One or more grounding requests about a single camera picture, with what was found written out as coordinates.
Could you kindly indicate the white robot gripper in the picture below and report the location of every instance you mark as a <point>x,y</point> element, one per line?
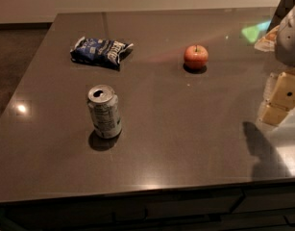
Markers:
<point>289,40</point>

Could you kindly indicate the silver 7up soda can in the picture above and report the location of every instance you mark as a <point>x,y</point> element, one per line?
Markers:
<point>103,106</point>

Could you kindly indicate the red apple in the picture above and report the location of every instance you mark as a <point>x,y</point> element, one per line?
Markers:
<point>196,57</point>

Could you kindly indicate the blue chip bag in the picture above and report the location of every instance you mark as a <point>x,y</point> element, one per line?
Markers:
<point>100,52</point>

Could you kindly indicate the dark cabinet drawer handle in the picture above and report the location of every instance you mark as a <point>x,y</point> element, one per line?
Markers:
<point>132,215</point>

